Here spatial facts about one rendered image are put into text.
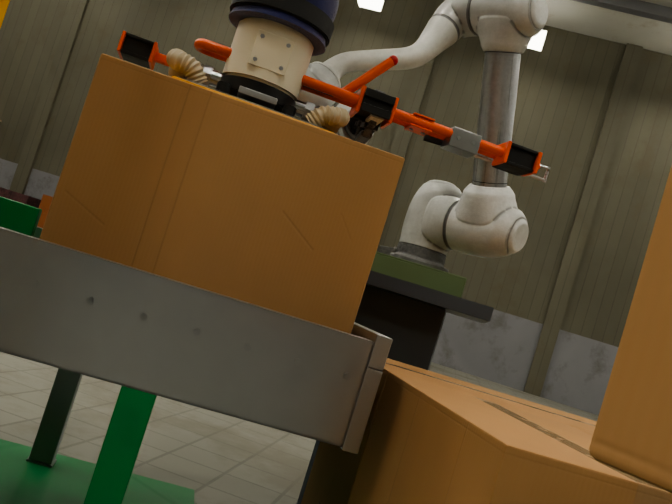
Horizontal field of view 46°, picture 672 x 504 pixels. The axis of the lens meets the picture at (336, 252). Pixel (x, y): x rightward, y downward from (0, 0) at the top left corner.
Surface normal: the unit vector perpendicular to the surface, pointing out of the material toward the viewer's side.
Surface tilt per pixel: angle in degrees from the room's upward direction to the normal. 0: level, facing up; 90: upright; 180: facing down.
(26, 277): 90
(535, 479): 90
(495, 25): 115
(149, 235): 90
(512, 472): 90
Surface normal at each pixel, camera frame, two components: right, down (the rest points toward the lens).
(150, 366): 0.18, 0.00
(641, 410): -0.82, -0.29
